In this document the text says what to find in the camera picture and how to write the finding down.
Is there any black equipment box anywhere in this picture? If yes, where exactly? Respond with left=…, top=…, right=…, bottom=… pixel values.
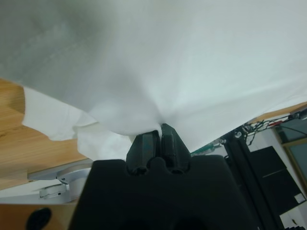
left=249, top=145, right=307, bottom=216

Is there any white t-shirt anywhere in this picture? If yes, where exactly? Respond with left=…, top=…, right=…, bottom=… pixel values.
left=0, top=0, right=307, bottom=161

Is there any dark camera post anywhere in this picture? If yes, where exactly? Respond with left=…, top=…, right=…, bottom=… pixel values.
left=222, top=133, right=286, bottom=230

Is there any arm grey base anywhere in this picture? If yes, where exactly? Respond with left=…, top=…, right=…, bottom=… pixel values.
left=27, top=159, right=93, bottom=204

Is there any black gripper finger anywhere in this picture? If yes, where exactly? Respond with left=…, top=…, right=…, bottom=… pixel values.
left=160, top=123, right=192, bottom=175
left=125, top=130, right=160, bottom=176

